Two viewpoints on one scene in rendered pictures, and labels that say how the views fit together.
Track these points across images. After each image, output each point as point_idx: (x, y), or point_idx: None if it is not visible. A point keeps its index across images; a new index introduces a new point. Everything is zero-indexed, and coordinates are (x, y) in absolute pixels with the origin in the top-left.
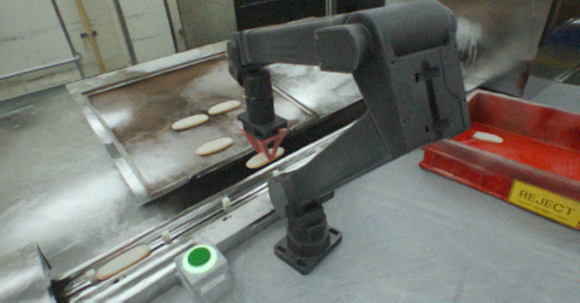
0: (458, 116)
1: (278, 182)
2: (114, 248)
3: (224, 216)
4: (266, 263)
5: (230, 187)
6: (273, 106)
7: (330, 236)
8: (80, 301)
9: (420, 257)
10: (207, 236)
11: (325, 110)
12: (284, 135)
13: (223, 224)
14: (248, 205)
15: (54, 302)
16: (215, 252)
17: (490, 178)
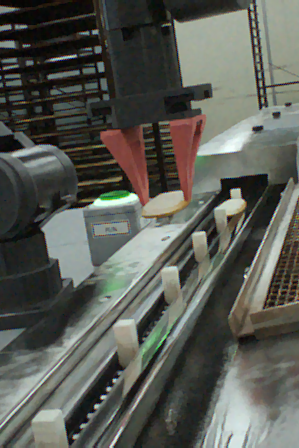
0: None
1: (23, 133)
2: (257, 198)
3: (172, 237)
4: (73, 284)
5: (226, 245)
6: (113, 63)
7: None
8: (210, 194)
9: None
10: (162, 229)
11: (255, 370)
12: (107, 147)
13: (161, 236)
14: (154, 250)
15: (213, 175)
16: (103, 203)
17: None
